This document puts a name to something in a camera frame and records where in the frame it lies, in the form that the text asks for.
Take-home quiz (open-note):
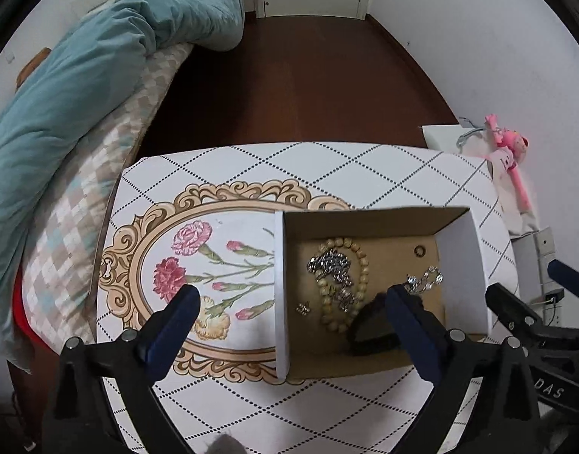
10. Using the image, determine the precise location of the grey power strip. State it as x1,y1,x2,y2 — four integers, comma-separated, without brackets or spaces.
511,227,567,327

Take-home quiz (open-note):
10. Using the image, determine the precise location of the brown wooden headboard piece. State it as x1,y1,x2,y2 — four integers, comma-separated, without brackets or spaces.
15,47,51,88

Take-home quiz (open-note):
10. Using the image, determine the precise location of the pink plush toy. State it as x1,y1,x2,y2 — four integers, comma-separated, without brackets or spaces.
483,113,531,213

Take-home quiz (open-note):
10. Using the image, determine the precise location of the black smart watch band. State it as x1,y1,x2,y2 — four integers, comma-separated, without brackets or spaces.
346,293,406,355

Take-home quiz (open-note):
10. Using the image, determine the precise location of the thin silver bracelet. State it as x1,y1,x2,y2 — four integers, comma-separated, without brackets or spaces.
405,267,444,294

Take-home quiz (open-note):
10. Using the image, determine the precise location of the grey wire hanger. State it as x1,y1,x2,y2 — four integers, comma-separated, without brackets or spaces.
457,117,486,148

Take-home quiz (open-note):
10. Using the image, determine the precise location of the checked beige bed sheet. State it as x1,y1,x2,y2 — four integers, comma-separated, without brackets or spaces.
22,42,196,346

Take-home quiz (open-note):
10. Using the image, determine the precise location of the grey fuzzy cloth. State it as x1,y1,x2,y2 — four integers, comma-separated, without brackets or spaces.
206,432,245,454

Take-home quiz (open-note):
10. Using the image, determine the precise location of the cardboard box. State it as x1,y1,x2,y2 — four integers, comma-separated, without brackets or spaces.
274,205,495,381

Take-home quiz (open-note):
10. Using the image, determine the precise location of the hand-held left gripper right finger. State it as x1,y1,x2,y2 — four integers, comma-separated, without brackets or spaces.
385,285,542,454

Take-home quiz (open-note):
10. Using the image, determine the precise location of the beige bead bracelet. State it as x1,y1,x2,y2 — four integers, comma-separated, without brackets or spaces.
313,237,370,334

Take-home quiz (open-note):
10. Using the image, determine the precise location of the teal quilted blanket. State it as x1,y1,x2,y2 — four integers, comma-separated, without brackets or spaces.
0,0,245,374

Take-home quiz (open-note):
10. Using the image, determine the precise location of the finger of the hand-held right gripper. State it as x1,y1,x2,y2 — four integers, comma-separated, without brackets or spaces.
548,260,579,303
485,283,551,342

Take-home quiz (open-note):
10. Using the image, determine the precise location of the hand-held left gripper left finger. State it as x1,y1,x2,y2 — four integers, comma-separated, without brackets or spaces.
43,285,202,454

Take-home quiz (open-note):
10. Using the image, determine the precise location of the red cloth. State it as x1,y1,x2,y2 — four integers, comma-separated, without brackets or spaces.
10,272,49,341

